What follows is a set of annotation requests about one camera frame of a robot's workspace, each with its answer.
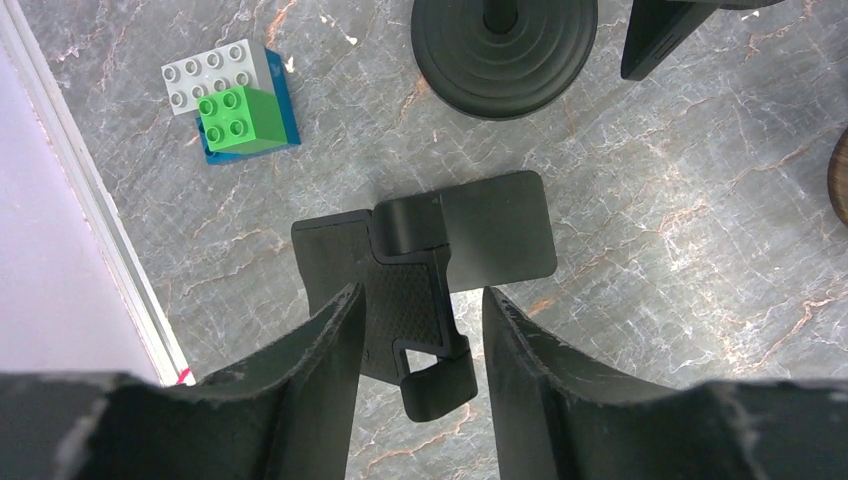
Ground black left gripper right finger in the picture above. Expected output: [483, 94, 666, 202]
[482, 287, 847, 479]

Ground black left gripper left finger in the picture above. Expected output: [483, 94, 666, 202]
[1, 284, 366, 479]

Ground black front phone stand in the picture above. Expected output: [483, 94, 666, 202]
[410, 0, 598, 121]

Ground dark grey phone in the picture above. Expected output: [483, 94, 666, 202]
[620, 0, 782, 81]

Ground black folding desk stand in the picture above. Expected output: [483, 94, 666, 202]
[291, 170, 557, 422]

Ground green blue toy bricks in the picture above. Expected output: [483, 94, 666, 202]
[160, 39, 301, 165]

